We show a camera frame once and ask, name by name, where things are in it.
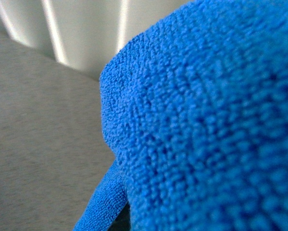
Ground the white pleated curtain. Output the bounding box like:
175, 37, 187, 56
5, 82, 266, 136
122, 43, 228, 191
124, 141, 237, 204
0, 0, 184, 79

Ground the blue microfiber cloth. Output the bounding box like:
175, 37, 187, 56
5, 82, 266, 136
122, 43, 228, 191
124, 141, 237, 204
74, 0, 288, 231

